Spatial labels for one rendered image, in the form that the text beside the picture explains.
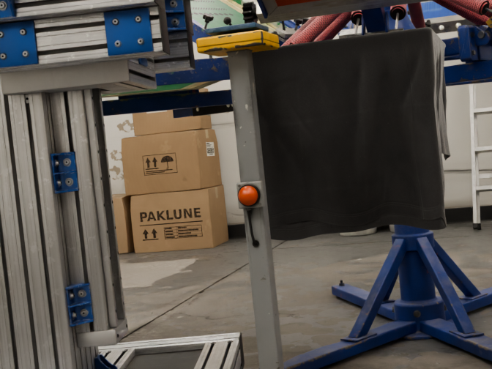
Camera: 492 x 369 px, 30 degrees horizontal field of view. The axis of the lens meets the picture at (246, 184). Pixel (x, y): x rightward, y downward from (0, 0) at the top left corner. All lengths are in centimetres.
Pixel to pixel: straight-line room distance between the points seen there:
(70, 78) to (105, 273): 45
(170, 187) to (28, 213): 456
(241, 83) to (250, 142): 11
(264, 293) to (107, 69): 57
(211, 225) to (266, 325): 474
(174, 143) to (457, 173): 200
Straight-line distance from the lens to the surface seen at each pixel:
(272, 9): 275
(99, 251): 207
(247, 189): 172
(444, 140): 225
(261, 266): 177
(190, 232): 654
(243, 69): 175
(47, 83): 196
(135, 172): 667
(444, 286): 317
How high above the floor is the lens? 76
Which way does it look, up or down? 3 degrees down
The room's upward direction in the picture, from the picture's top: 6 degrees counter-clockwise
